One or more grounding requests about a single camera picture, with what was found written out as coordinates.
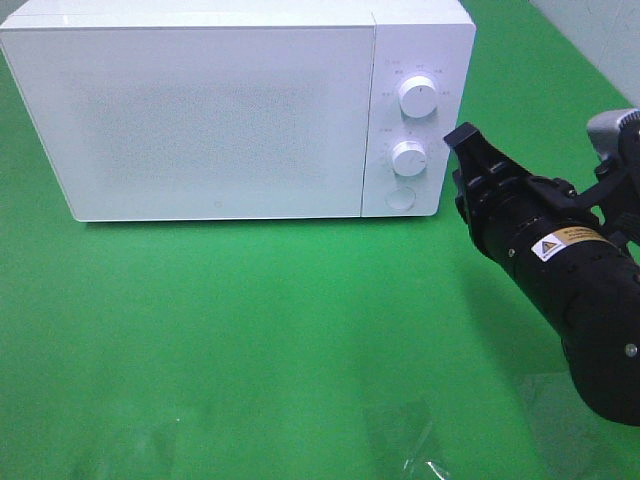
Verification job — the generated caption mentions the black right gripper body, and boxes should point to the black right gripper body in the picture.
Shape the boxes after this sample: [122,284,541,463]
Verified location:
[454,169,608,265]

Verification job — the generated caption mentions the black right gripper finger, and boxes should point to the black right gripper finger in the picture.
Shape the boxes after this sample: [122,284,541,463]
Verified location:
[444,122,514,183]

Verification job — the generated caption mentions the round white door release button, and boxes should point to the round white door release button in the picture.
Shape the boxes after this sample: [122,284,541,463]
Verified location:
[385,187,416,211]

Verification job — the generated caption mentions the white microwave door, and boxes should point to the white microwave door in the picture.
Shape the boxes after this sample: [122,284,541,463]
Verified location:
[1,27,374,222]

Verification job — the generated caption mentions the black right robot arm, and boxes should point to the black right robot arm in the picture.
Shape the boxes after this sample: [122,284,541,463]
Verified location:
[445,110,639,426]

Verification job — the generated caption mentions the lower white microwave knob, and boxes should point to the lower white microwave knob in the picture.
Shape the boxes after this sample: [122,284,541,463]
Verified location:
[391,141,426,177]

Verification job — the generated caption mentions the white microwave knob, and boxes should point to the white microwave knob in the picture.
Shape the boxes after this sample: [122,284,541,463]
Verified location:
[391,141,426,177]
[398,74,437,119]

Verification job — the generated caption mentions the upper white microwave knob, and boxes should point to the upper white microwave knob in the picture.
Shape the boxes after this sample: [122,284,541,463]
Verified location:
[398,74,437,119]

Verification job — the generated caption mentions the clear tape patch on table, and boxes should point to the clear tape patch on table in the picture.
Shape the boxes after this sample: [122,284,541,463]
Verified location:
[364,398,451,479]

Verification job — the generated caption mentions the white microwave oven body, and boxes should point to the white microwave oven body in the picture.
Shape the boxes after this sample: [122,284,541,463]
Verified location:
[1,1,476,217]

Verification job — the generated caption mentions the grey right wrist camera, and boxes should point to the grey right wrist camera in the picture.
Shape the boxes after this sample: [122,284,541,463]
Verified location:
[587,108,639,162]

